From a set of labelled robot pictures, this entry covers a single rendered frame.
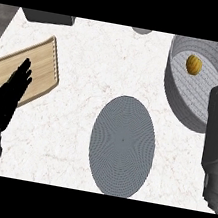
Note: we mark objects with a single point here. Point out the dark grey appliance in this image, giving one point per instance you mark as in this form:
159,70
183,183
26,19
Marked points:
47,17

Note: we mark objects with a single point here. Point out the grey round basket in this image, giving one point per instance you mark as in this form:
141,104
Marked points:
194,85

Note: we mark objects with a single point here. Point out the yellow squash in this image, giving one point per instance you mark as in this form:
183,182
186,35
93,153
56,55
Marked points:
194,64

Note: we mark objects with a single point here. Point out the small grey round object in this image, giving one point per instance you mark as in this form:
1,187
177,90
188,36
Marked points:
141,30

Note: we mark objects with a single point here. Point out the grey oval placemat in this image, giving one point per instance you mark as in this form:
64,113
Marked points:
122,146

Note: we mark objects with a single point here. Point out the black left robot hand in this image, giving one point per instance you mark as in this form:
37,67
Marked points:
8,95

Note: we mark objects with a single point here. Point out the pale wooden cutting board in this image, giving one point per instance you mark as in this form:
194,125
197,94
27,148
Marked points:
37,66

